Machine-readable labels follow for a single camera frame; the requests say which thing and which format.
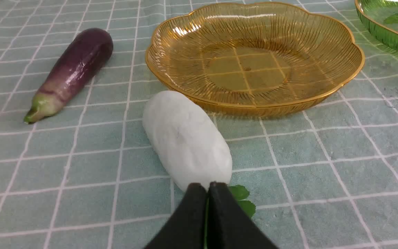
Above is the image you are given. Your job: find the amber plastic plate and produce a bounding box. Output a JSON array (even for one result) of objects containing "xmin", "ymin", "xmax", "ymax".
[{"xmin": 145, "ymin": 2, "xmax": 365, "ymax": 117}]

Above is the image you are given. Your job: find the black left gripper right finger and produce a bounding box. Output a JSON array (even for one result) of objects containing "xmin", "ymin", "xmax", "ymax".
[{"xmin": 207, "ymin": 182, "xmax": 278, "ymax": 249}]

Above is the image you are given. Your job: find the green checkered tablecloth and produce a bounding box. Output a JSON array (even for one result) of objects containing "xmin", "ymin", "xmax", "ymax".
[{"xmin": 0, "ymin": 0, "xmax": 398, "ymax": 249}]

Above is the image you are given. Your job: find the green plastic plate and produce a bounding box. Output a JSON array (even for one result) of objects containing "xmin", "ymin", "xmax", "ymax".
[{"xmin": 355, "ymin": 0, "xmax": 398, "ymax": 53}]

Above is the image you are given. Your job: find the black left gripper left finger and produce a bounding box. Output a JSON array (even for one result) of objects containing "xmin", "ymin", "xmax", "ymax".
[{"xmin": 145, "ymin": 183, "xmax": 207, "ymax": 249}]

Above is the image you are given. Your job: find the purple eggplant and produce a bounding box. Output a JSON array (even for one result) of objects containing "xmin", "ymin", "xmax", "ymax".
[{"xmin": 23, "ymin": 27, "xmax": 114, "ymax": 123}]

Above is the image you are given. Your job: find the white radish with leaves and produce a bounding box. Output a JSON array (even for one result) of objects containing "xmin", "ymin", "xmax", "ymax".
[{"xmin": 142, "ymin": 91, "xmax": 256, "ymax": 219}]

